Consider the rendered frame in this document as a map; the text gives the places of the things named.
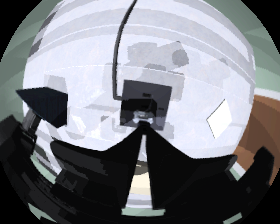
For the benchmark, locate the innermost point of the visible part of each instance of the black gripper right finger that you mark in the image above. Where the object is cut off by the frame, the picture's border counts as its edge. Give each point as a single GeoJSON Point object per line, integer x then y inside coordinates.
{"type": "Point", "coordinates": [170, 171]}

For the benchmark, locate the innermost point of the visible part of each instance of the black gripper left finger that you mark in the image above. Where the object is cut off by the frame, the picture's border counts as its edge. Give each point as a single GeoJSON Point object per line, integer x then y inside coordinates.
{"type": "Point", "coordinates": [113, 167]}

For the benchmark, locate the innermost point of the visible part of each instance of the white flat square plate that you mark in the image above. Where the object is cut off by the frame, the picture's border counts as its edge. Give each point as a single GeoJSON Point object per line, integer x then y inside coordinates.
{"type": "Point", "coordinates": [220, 119]}

